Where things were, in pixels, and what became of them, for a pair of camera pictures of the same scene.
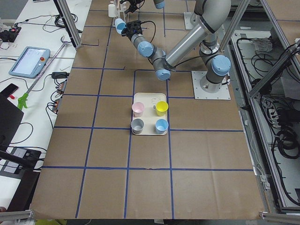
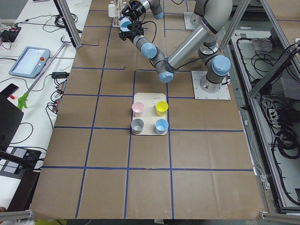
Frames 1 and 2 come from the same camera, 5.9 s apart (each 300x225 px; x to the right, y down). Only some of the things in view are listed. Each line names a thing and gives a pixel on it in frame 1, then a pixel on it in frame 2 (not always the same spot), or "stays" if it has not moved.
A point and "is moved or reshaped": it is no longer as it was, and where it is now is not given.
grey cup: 137,125 stays
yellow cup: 161,107 stays
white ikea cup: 112,10 stays
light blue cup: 120,25 is moved or reshaped
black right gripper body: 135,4 → 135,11
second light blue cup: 161,126 stays
